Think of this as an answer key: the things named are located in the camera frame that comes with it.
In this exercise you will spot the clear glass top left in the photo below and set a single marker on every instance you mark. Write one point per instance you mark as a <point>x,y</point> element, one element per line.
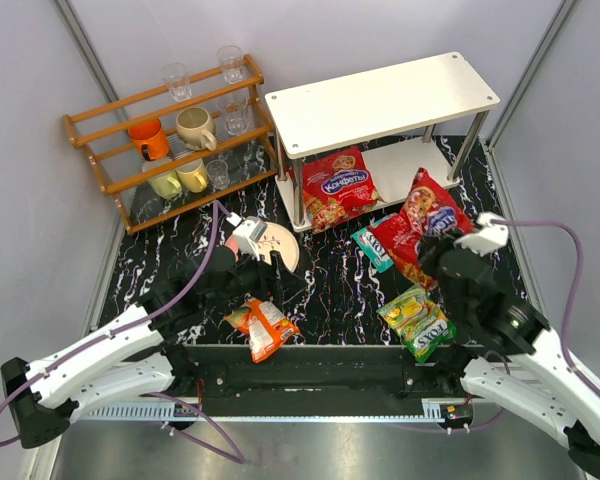
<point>176,78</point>

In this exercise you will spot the clear glass middle shelf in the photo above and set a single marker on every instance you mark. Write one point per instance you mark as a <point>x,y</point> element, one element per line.
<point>234,113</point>

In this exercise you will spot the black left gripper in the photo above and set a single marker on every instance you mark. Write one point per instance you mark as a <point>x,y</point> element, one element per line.
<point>268,275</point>

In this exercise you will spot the clear glass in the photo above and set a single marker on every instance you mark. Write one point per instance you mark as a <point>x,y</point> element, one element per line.
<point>176,78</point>
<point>230,59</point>

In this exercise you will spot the red candy bag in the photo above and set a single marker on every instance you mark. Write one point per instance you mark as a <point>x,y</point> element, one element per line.
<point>337,188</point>
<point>428,210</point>

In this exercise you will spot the clear glass top right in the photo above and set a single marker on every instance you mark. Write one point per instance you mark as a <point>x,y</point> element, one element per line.
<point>230,59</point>

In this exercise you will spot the clear glass bottom shelf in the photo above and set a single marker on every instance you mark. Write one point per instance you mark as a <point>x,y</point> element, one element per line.
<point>218,174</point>

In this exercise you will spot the white two-tier shelf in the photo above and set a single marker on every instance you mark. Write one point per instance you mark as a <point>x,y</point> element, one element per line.
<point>320,117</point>

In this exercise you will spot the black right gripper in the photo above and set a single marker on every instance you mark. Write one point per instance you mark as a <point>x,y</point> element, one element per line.
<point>440,253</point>

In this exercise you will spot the light green mug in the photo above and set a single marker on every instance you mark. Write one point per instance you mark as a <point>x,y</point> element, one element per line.
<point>166,185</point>

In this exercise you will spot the orange candy bag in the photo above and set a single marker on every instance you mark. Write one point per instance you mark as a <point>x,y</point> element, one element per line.
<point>266,326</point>

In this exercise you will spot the pink round plate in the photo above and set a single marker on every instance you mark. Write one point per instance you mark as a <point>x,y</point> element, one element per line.
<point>277,237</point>

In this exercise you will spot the clear glass shelf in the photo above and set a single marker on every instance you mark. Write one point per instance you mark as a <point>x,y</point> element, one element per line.
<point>218,174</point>
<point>234,113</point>

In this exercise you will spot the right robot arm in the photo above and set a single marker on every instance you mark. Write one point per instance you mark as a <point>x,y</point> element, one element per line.
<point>567,407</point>

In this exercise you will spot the teal Fox's candy bag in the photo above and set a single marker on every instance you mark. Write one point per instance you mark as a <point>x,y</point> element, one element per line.
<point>372,249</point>

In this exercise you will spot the orange mug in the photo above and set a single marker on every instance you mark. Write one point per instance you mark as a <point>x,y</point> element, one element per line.
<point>150,139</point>

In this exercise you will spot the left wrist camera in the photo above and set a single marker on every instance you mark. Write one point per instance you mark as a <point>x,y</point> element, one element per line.
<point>246,235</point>

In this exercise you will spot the yellow green Fox's bag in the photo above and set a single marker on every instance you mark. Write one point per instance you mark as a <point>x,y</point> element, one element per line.
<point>419,323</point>

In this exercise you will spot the yellow mug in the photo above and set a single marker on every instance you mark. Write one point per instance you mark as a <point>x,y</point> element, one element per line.
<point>193,176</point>

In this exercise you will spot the beige mug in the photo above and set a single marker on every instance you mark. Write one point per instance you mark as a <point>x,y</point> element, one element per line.
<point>196,128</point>

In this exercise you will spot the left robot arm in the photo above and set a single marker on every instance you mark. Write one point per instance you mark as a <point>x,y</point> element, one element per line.
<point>137,353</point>

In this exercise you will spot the wooden cup rack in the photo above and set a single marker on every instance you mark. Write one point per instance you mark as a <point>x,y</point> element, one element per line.
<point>122,173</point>

